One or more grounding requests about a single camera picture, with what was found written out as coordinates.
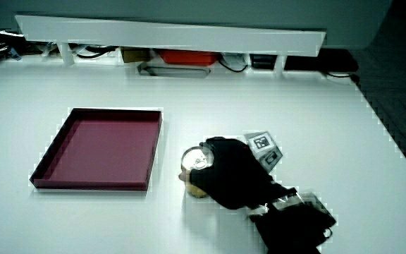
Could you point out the small black box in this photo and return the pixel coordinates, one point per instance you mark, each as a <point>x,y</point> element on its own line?
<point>263,60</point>

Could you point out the brown cardboard box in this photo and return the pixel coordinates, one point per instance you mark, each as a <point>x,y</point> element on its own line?
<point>135,55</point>

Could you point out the yellow red bull can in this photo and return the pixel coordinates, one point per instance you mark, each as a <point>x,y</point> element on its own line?
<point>194,160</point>

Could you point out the white desk shelf riser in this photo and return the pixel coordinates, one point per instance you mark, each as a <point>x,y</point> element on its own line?
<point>175,35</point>

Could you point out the maroon shallow tray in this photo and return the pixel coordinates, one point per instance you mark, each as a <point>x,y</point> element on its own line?
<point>104,151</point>

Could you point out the person's right hand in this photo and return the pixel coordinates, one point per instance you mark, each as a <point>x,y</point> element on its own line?
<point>234,176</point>

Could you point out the grey rectangular frame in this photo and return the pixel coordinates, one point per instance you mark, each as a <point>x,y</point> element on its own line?
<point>146,70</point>

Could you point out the orange box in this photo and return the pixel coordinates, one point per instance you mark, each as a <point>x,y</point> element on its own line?
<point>188,56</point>

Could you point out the white desk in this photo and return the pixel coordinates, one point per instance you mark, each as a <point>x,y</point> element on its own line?
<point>294,106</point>

